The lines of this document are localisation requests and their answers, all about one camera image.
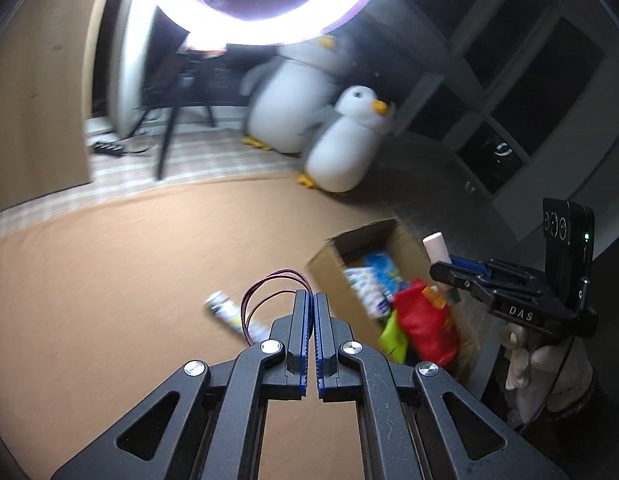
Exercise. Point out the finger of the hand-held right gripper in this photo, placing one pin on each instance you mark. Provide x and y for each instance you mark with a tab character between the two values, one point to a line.
454	277
472	265

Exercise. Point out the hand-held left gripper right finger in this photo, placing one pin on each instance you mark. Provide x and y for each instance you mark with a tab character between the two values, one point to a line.
319	345

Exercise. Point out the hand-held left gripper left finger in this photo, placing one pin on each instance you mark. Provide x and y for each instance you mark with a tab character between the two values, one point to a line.
302	340

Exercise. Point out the pink bottle grey cap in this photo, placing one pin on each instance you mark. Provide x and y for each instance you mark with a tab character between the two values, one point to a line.
436	247

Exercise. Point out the red cloth bag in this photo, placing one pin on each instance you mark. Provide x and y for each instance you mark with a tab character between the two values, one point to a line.
424	325

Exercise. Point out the blue plastic packet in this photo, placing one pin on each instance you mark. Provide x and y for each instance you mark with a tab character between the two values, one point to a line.
384	265

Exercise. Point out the green tube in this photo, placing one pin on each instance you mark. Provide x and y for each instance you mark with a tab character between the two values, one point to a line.
392	337

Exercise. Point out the patterned tissue pack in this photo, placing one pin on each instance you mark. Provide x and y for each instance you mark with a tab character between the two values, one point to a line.
364	285

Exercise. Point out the cardboard box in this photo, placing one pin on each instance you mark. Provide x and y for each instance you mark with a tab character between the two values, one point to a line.
384	235

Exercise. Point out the person's right forearm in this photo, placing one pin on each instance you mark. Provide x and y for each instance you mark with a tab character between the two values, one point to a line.
579	395

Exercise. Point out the person's right hand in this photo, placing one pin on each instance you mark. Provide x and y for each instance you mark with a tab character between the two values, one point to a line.
539	365

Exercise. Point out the patterned lighter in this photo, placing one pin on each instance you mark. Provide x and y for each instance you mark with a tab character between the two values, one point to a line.
229	315

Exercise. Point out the small penguin plush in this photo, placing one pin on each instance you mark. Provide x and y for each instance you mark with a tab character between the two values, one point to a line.
339	150

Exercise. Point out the checked bed sheet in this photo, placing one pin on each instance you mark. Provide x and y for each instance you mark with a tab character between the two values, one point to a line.
214	160

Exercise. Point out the large penguin plush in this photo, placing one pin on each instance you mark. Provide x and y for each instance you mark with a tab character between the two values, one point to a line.
289	105

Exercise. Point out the black tripod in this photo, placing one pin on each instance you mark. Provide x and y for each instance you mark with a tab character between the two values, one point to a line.
167	145

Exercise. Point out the black power strip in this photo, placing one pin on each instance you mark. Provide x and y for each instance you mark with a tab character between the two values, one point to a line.
108	148

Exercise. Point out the light wood panel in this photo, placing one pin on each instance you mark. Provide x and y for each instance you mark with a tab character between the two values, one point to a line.
34	110

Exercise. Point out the white window frame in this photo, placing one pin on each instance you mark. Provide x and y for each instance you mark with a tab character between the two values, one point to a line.
129	60

